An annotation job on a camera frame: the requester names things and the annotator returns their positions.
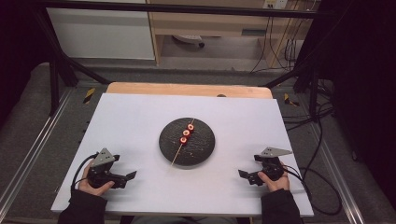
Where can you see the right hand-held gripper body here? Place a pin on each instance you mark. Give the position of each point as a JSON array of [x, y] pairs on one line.
[[272, 166]]

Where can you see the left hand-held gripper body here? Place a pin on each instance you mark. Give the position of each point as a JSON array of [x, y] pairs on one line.
[[102, 160]]

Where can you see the wooden skewer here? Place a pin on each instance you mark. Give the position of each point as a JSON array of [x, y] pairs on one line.
[[176, 156]]

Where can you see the black round plate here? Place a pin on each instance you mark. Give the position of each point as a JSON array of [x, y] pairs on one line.
[[200, 149]]

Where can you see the person's right hand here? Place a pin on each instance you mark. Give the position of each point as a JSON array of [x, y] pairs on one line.
[[278, 185]]

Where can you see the person's left hand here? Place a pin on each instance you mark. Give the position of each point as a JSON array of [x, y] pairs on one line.
[[90, 189]]

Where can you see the white board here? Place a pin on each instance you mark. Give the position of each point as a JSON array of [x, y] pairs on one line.
[[130, 124]]

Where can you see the yellow black tape strip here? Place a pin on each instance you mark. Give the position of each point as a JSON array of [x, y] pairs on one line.
[[289, 100], [89, 95]]

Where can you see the wooden table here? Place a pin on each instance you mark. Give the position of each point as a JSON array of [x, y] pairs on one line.
[[174, 89]]

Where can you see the white cabinet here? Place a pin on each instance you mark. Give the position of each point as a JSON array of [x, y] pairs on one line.
[[99, 34]]

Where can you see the black curtain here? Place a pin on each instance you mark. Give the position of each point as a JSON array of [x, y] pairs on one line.
[[364, 77], [18, 46]]

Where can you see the grey chair base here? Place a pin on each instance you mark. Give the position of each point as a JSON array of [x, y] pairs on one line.
[[188, 39]]

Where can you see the light wooden desk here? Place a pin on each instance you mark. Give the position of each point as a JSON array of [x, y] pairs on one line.
[[211, 23]]

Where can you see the aluminium rail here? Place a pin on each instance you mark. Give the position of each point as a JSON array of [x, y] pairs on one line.
[[34, 146], [341, 177]]

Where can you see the white wall socket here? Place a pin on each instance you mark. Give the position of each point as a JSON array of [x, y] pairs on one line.
[[275, 3]]

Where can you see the black metal frame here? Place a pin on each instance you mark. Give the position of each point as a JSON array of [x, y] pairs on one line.
[[174, 8]]

